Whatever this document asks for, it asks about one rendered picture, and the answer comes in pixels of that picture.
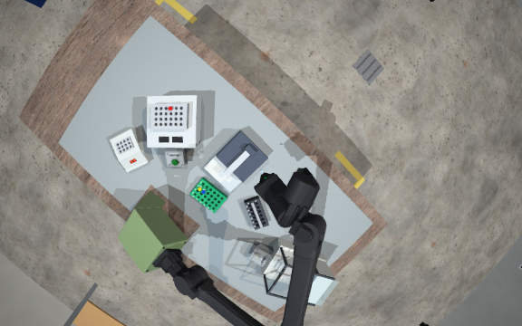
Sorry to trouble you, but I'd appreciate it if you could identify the green tube rack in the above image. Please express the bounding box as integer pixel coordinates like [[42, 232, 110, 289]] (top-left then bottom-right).
[[190, 177, 227, 213]]

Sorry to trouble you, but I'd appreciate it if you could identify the grey bench mat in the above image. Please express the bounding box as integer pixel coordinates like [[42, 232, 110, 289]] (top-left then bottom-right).
[[59, 16, 373, 312]]

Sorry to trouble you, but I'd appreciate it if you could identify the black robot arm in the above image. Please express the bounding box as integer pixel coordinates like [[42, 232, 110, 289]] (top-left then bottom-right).
[[152, 168, 326, 326]]

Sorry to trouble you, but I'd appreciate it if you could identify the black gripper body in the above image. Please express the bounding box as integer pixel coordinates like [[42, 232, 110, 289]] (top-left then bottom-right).
[[254, 173, 283, 209]]

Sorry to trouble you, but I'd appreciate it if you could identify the white dry block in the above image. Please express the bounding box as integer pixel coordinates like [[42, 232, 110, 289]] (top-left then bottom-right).
[[110, 128, 150, 172]]

